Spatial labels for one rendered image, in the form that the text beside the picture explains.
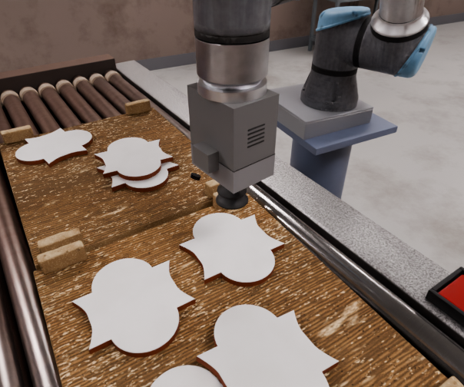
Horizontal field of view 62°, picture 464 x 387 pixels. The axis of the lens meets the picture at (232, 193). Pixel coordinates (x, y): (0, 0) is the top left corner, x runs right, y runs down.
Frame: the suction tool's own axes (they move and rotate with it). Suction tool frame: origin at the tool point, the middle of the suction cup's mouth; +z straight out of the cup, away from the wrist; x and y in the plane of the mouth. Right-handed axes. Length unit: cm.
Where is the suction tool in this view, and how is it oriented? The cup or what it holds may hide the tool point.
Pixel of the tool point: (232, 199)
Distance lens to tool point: 50.9
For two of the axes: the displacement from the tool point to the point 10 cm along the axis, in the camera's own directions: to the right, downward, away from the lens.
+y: 6.3, 4.6, -6.3
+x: 7.8, -3.7, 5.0
